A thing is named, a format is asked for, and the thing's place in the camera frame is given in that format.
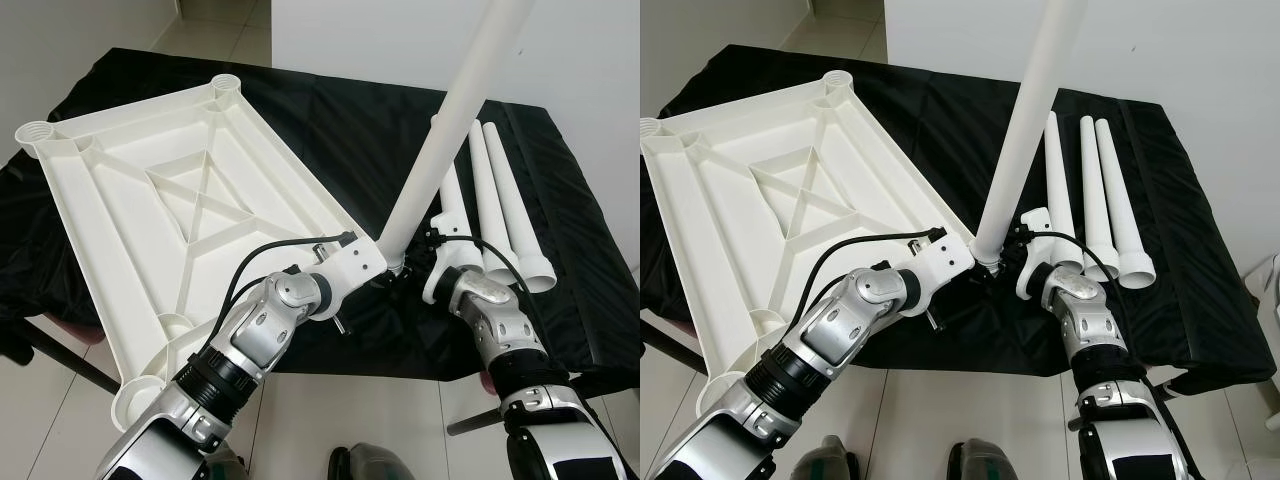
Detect white plastic table top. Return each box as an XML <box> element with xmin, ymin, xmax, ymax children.
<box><xmin>640</xmin><ymin>68</ymin><xmax>1001</xmax><ymax>421</ymax></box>
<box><xmin>14</xmin><ymin>73</ymin><xmax>403</xmax><ymax>421</ymax></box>

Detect black table cloth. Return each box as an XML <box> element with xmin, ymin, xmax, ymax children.
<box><xmin>660</xmin><ymin>45</ymin><xmax>1271</xmax><ymax>381</ymax></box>
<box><xmin>0</xmin><ymin>48</ymin><xmax>641</xmax><ymax>381</ymax></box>

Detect grey robot right leg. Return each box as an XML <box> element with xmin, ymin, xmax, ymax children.
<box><xmin>330</xmin><ymin>440</ymin><xmax>421</xmax><ymax>480</ymax></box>
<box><xmin>950</xmin><ymin>437</ymin><xmax>1026</xmax><ymax>480</ymax></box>

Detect grey robot leg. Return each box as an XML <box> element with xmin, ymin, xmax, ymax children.
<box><xmin>950</xmin><ymin>437</ymin><xmax>1026</xmax><ymax>480</ymax></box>
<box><xmin>215</xmin><ymin>445</ymin><xmax>251</xmax><ymax>480</ymax></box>
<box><xmin>330</xmin><ymin>440</ymin><xmax>421</xmax><ymax>480</ymax></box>
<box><xmin>800</xmin><ymin>433</ymin><xmax>866</xmax><ymax>480</ymax></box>

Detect grey robot left leg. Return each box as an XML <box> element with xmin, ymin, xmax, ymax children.
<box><xmin>800</xmin><ymin>433</ymin><xmax>866</xmax><ymax>480</ymax></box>
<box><xmin>215</xmin><ymin>445</ymin><xmax>251</xmax><ymax>480</ymax></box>

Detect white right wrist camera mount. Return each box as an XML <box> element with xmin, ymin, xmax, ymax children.
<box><xmin>1014</xmin><ymin>205</ymin><xmax>1061</xmax><ymax>303</ymax></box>
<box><xmin>422</xmin><ymin>210</ymin><xmax>486</xmax><ymax>306</ymax></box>

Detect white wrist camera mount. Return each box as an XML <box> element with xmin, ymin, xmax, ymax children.
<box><xmin>310</xmin><ymin>238</ymin><xmax>388</xmax><ymax>306</ymax></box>
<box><xmin>1014</xmin><ymin>205</ymin><xmax>1061</xmax><ymax>303</ymax></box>
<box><xmin>900</xmin><ymin>232</ymin><xmax>976</xmax><ymax>306</ymax></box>
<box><xmin>422</xmin><ymin>210</ymin><xmax>486</xmax><ymax>306</ymax></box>

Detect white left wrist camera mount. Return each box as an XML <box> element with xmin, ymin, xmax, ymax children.
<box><xmin>310</xmin><ymin>238</ymin><xmax>388</xmax><ymax>306</ymax></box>
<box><xmin>900</xmin><ymin>232</ymin><xmax>976</xmax><ymax>306</ymax></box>

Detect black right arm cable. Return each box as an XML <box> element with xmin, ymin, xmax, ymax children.
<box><xmin>428</xmin><ymin>232</ymin><xmax>551</xmax><ymax>351</ymax></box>
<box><xmin>1015</xmin><ymin>228</ymin><xmax>1136</xmax><ymax>346</ymax></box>

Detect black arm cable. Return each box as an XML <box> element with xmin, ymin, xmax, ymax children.
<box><xmin>1015</xmin><ymin>228</ymin><xmax>1136</xmax><ymax>346</ymax></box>
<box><xmin>200</xmin><ymin>230</ymin><xmax>361</xmax><ymax>356</ymax></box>
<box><xmin>798</xmin><ymin>226</ymin><xmax>949</xmax><ymax>331</ymax></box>
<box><xmin>428</xmin><ymin>232</ymin><xmax>551</xmax><ymax>351</ymax></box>

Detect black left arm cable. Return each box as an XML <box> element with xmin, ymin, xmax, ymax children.
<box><xmin>798</xmin><ymin>226</ymin><xmax>949</xmax><ymax>331</ymax></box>
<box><xmin>200</xmin><ymin>230</ymin><xmax>361</xmax><ymax>356</ymax></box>

